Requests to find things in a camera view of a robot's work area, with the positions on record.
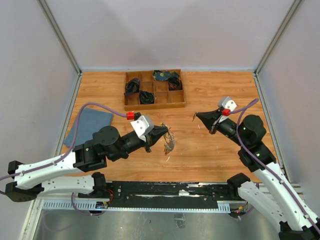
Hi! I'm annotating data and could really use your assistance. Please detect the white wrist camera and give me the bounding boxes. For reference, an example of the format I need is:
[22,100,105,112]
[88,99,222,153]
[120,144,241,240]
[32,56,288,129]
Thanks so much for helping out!
[126,111,154,142]
[217,96,237,117]

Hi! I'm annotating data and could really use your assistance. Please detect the wooden compartment tray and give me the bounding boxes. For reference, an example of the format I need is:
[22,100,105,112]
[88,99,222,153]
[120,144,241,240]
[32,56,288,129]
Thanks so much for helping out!
[123,69,187,111]

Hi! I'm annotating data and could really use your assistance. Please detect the dark rolled tie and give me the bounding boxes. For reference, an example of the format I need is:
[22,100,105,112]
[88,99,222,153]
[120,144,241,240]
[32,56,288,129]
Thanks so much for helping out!
[168,77,182,91]
[139,90,155,105]
[124,78,140,98]

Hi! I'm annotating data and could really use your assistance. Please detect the blue folded cloth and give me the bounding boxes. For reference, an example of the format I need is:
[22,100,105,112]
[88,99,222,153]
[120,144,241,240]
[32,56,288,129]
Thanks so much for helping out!
[74,107,114,146]

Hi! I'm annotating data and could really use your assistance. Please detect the dark rolled tie left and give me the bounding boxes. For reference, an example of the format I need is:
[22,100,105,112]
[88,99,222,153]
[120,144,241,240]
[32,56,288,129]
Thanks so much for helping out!
[124,78,140,98]

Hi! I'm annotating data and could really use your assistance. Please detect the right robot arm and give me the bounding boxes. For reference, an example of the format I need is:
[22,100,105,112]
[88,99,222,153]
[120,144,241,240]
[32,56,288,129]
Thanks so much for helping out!
[194,108,320,240]

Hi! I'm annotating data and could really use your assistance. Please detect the dark rolled tie centre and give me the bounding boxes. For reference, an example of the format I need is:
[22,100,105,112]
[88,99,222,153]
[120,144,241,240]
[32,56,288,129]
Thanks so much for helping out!
[139,90,155,105]

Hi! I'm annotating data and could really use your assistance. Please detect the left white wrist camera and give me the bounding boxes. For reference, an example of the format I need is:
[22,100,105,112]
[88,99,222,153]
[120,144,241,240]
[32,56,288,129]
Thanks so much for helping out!
[126,111,154,142]

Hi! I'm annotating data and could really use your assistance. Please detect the dark rolled tie right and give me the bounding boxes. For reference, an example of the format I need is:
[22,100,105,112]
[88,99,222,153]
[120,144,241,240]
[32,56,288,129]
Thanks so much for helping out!
[168,77,182,91]

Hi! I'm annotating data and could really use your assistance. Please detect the blue yellow patterned tie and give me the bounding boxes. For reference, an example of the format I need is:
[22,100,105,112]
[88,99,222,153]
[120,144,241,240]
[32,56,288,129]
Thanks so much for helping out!
[152,70,180,82]

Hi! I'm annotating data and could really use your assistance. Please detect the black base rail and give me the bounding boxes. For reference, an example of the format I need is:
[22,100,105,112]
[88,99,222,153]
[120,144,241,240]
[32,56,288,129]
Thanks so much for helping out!
[77,180,258,210]

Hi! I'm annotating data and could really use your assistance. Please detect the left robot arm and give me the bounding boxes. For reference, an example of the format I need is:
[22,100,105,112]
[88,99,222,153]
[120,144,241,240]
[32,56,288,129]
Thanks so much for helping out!
[4,126,169,203]

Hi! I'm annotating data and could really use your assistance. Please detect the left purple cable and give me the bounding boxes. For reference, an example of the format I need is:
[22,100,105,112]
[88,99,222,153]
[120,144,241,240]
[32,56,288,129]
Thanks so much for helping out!
[0,102,130,217]

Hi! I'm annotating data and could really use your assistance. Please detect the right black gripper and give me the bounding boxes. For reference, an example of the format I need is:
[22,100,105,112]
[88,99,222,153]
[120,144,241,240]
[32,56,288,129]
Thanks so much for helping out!
[196,108,248,147]

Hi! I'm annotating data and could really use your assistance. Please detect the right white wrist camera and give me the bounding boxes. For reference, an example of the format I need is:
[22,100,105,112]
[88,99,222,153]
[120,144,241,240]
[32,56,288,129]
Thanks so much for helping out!
[217,96,237,117]

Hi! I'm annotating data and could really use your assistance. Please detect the grey slotted cable duct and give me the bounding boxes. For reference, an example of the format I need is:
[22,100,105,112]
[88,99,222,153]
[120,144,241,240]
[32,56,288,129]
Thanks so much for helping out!
[42,198,231,214]

